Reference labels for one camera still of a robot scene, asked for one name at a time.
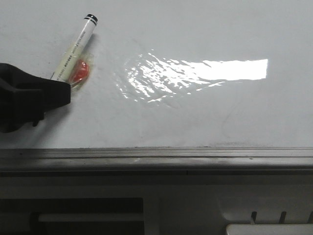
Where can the white black whiteboard marker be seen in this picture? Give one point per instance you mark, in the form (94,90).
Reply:
(74,51)

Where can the red magnet taped to marker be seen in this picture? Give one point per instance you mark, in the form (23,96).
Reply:
(81,71)

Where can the grey aluminium whiteboard frame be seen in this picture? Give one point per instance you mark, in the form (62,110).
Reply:
(224,159)

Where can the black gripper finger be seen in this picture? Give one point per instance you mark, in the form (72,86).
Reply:
(25,98)

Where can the white whiteboard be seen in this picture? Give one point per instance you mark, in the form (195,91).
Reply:
(192,73)

